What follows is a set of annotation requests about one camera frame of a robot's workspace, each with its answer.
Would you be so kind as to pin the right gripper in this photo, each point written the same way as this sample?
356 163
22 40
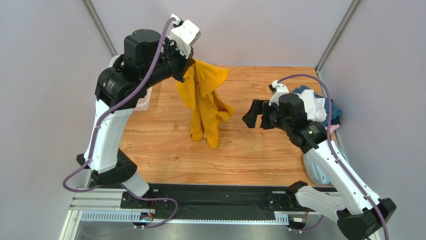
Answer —
264 115

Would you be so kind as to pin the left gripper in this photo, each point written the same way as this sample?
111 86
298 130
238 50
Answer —
185 63

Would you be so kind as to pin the yellow t-shirt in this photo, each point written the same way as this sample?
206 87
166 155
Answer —
198 93

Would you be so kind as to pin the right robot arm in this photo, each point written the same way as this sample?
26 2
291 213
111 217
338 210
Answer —
332 166

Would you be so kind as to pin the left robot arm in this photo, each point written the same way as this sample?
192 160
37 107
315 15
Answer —
147 60

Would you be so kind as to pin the white plastic basket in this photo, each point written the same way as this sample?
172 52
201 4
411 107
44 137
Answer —
142 104

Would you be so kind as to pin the white t-shirt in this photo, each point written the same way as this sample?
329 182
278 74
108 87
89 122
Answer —
314 107

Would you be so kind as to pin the pink garment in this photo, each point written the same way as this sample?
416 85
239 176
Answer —
333 127

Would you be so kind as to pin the light blue headphones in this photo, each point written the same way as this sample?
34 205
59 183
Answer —
316 174

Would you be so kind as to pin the blue t-shirt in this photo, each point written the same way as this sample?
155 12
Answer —
336 112

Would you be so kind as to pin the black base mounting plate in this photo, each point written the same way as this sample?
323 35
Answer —
214 202

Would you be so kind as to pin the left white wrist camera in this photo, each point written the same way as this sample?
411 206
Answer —
185 33

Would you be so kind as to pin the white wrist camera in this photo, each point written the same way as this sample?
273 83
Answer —
185 33
278 89

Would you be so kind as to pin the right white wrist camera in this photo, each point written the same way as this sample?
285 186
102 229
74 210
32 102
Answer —
278 89

